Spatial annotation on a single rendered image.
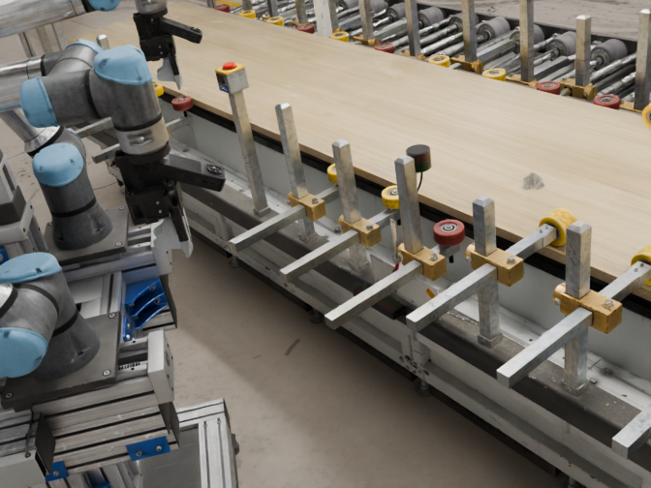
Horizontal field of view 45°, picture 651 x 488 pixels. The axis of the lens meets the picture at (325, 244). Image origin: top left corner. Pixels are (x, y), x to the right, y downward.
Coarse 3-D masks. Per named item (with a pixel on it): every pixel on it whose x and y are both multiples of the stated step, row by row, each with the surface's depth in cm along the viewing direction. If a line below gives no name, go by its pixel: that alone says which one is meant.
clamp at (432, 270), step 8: (400, 248) 205; (424, 248) 203; (408, 256) 202; (416, 256) 200; (424, 256) 200; (440, 256) 199; (424, 264) 198; (432, 264) 196; (440, 264) 198; (424, 272) 200; (432, 272) 197; (440, 272) 199; (432, 280) 198
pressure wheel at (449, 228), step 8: (440, 224) 204; (448, 224) 204; (456, 224) 203; (440, 232) 201; (448, 232) 200; (456, 232) 200; (464, 232) 202; (440, 240) 201; (448, 240) 200; (456, 240) 200
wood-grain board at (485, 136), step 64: (192, 64) 347; (256, 64) 334; (320, 64) 322; (384, 64) 311; (256, 128) 281; (320, 128) 269; (384, 128) 261; (448, 128) 253; (512, 128) 246; (576, 128) 239; (640, 128) 233; (448, 192) 219; (512, 192) 214; (576, 192) 209; (640, 192) 204
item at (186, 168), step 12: (168, 156) 125; (180, 156) 127; (168, 168) 123; (180, 168) 124; (192, 168) 125; (204, 168) 127; (216, 168) 127; (180, 180) 125; (192, 180) 125; (204, 180) 125; (216, 180) 126
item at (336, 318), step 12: (444, 252) 203; (456, 252) 206; (408, 264) 199; (420, 264) 199; (396, 276) 196; (408, 276) 197; (372, 288) 193; (384, 288) 193; (396, 288) 196; (360, 300) 190; (372, 300) 192; (336, 312) 187; (348, 312) 188; (360, 312) 190; (336, 324) 186
